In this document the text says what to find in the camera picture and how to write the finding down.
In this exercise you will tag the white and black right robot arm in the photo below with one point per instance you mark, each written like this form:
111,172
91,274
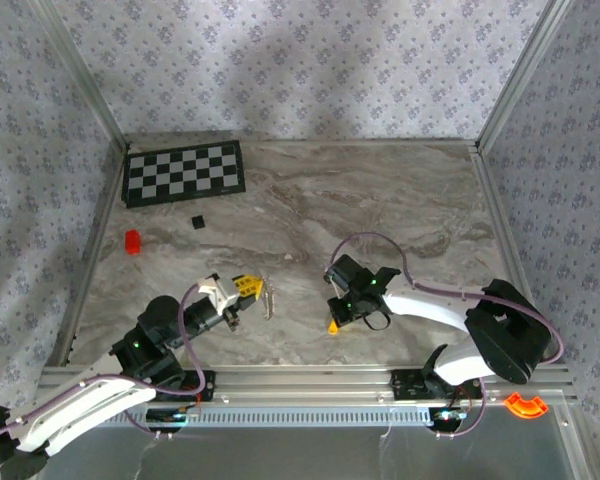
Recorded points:
430,305

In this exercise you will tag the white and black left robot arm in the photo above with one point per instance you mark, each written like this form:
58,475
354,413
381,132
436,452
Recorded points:
80,410

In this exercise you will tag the small black block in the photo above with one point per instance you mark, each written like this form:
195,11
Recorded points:
197,222

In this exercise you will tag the small red block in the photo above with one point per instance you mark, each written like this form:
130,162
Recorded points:
133,242

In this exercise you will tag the small circuit board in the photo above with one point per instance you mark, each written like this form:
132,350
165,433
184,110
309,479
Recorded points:
449,416
172,416

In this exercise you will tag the black and grey chessboard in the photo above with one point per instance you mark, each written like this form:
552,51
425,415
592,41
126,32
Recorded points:
185,172

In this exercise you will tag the orange curved plastic piece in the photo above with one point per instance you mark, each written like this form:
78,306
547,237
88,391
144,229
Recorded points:
525,406

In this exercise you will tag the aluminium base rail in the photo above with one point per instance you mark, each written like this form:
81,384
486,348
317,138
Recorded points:
300,382

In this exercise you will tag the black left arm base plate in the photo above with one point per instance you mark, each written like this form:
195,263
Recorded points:
202,387

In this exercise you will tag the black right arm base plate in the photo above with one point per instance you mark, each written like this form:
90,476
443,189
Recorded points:
407,385

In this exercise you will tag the aluminium table edge rail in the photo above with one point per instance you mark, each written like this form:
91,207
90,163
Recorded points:
505,250
92,250

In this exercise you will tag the aluminium frame post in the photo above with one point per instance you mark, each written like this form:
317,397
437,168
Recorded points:
522,70
82,75

